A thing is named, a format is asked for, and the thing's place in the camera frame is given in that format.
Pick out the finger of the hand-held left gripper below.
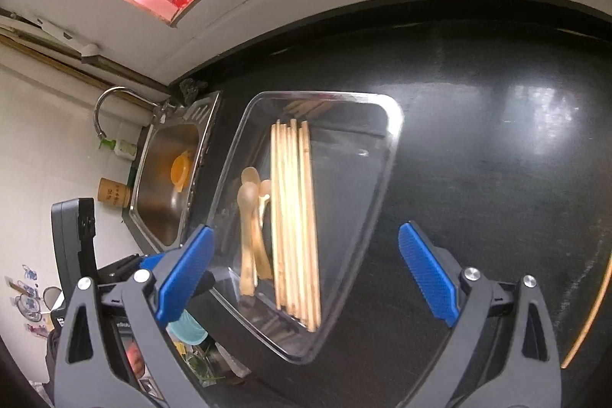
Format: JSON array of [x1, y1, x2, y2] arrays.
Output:
[[97, 252, 166, 285]]

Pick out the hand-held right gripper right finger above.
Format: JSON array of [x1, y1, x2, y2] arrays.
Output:
[[398, 221, 562, 408]]

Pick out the light blue cup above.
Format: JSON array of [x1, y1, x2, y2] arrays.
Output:
[[167, 310, 208, 344]]

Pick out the green vegetables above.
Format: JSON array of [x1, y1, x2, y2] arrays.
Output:
[[184, 351, 225, 385]]

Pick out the person's left hand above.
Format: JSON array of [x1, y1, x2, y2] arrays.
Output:
[[125, 338, 145, 377]]

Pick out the brown paper cup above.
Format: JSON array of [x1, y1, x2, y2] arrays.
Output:
[[97, 177, 132, 209]]

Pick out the bundle of wooden chopsticks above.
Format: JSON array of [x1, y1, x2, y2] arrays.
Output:
[[270, 118, 322, 333]]

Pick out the translucent beige spoon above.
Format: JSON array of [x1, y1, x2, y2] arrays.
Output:
[[240, 166, 263, 189], [257, 179, 274, 281]]

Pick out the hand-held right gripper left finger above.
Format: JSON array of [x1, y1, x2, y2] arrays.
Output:
[[52, 224, 216, 408]]

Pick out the stainless steel sink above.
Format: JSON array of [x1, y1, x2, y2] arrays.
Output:
[[127, 90, 223, 253]]

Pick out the black scouring pad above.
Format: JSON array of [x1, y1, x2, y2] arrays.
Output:
[[178, 78, 208, 103]]

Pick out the chrome faucet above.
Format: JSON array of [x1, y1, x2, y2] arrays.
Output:
[[93, 85, 175, 138]]

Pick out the clear plastic tray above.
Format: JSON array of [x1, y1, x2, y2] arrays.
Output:
[[203, 90, 405, 366]]

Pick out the green and white bottle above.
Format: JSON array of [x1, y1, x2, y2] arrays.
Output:
[[98, 138, 137, 160]]

